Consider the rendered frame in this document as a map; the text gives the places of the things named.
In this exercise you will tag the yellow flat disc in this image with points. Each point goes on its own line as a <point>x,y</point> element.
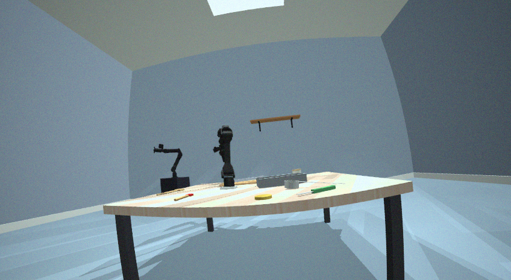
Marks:
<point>263,197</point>

